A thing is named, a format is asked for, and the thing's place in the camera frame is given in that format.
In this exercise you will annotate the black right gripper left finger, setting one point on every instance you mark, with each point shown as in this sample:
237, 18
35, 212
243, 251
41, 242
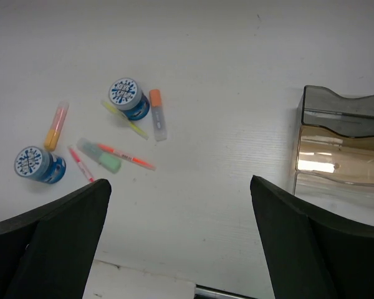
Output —
48, 252

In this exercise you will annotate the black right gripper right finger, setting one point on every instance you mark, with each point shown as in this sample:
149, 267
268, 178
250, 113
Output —
311, 252

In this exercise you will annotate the green cap teal highlighter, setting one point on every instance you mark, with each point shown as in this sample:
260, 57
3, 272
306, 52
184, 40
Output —
94, 152

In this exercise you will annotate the yellow thin pen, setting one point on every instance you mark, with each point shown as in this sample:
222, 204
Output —
121, 116

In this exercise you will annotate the orange cap grey highlighter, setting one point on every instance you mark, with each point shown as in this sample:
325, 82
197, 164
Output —
159, 124

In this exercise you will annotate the clear plastic container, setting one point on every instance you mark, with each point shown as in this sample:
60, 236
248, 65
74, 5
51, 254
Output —
349, 200

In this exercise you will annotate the red thin pen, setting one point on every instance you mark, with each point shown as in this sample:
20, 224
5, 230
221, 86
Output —
81, 165

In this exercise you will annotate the orange thin pen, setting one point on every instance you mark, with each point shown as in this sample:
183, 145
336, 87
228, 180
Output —
127, 157

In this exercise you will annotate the smoky grey plastic container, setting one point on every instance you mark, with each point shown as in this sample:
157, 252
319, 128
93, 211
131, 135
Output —
351, 117

